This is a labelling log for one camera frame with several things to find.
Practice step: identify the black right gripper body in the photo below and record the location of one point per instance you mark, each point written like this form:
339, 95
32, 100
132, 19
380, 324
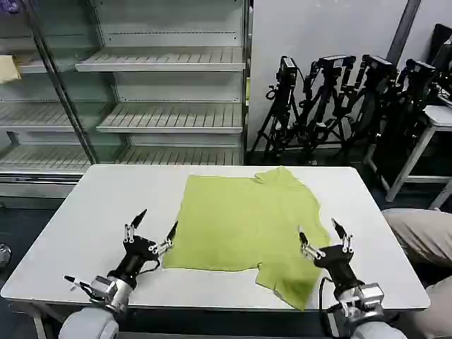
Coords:
337, 263

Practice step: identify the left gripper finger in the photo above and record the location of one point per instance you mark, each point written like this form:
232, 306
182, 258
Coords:
166, 242
131, 229

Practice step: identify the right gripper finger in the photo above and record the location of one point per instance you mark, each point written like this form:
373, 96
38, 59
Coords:
344, 234
309, 247

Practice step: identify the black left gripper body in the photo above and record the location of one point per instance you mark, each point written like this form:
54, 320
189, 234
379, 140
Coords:
136, 252

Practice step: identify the green printed t-shirt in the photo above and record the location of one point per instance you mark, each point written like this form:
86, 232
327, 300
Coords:
243, 226

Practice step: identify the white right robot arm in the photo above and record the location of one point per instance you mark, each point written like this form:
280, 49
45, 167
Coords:
367, 318

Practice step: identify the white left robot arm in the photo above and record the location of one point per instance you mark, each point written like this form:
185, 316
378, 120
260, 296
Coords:
95, 321

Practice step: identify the person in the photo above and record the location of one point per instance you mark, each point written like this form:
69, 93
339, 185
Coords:
416, 229

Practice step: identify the black round object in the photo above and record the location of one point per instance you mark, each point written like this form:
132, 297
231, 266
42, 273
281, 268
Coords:
4, 256

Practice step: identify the glass door display cabinet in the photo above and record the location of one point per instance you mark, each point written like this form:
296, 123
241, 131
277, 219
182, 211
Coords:
42, 113

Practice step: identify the white side table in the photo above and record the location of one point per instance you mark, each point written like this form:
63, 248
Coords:
439, 120

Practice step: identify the white open display shelf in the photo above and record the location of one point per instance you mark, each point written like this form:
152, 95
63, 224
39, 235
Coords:
169, 63

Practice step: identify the pale yellow bag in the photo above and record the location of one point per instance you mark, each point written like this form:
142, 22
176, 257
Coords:
8, 69

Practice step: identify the black monitor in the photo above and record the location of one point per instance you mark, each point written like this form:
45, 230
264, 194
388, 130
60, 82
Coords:
444, 53

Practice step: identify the purple bag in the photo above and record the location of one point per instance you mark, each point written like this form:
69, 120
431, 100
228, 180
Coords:
10, 5

